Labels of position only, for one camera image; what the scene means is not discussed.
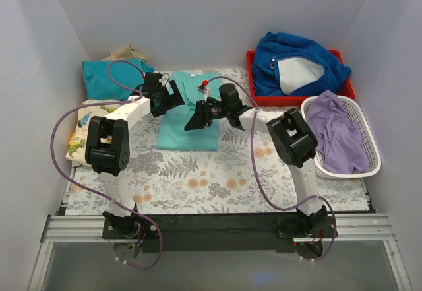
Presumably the aluminium frame rail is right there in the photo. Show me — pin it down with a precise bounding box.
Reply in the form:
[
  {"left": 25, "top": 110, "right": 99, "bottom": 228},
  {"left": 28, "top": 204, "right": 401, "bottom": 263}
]
[{"left": 28, "top": 213, "right": 412, "bottom": 290}]

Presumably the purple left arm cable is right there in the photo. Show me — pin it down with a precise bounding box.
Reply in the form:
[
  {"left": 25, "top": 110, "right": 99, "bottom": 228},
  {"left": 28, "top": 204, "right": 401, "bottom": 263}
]
[{"left": 49, "top": 60, "right": 164, "bottom": 270}]

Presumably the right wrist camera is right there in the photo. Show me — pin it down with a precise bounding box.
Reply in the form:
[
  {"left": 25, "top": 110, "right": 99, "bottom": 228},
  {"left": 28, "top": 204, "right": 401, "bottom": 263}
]
[{"left": 196, "top": 80, "right": 210, "bottom": 102}]

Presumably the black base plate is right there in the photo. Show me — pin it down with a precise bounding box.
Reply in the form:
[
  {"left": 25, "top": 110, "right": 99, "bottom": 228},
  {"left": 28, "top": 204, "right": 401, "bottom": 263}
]
[{"left": 102, "top": 212, "right": 337, "bottom": 253}]

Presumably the lavender purple t shirt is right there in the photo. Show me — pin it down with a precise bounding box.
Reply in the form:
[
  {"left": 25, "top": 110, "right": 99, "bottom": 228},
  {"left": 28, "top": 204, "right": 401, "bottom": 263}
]
[{"left": 305, "top": 90, "right": 369, "bottom": 174}]

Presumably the red plastic bin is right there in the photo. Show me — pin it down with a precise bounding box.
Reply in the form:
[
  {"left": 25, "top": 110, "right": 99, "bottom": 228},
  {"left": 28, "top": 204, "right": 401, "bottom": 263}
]
[{"left": 245, "top": 50, "right": 355, "bottom": 107}]

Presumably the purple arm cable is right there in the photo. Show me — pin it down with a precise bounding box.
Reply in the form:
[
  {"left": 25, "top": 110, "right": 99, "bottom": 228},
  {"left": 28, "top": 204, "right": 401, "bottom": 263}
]
[
  {"left": 207, "top": 75, "right": 338, "bottom": 263},
  {"left": 49, "top": 60, "right": 164, "bottom": 270}
]

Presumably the mint green t shirt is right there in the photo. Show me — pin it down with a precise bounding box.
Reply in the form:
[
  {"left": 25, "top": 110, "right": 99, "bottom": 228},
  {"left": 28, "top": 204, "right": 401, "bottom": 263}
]
[{"left": 156, "top": 71, "right": 220, "bottom": 151}]

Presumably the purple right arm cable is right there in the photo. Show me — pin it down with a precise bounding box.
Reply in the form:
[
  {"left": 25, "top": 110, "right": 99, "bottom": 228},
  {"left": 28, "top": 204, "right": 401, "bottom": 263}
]
[{"left": 207, "top": 75, "right": 338, "bottom": 263}]

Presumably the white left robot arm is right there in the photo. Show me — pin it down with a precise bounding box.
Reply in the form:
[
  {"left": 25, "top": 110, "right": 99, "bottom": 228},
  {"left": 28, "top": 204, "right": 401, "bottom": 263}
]
[{"left": 85, "top": 73, "right": 184, "bottom": 238}]

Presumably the blue fleece jacket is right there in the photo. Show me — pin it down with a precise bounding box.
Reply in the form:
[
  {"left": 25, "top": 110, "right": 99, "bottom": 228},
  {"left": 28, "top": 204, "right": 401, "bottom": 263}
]
[{"left": 251, "top": 32, "right": 351, "bottom": 96}]

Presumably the dinosaur print folded garment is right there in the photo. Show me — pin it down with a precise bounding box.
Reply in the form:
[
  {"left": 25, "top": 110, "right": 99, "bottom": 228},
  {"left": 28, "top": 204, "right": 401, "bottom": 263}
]
[{"left": 65, "top": 100, "right": 121, "bottom": 167}]

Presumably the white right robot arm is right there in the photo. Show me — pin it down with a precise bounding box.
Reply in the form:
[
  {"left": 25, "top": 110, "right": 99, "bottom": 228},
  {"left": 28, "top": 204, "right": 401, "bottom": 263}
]
[{"left": 159, "top": 77, "right": 327, "bottom": 237}]

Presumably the teal folded t shirt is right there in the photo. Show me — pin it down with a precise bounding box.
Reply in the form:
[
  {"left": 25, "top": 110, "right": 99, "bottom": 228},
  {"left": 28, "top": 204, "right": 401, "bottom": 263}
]
[{"left": 82, "top": 61, "right": 144, "bottom": 100}]

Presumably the beige folded garment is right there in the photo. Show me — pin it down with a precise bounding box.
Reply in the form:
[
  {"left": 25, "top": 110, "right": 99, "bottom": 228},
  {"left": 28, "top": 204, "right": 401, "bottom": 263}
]
[{"left": 102, "top": 44, "right": 148, "bottom": 63}]

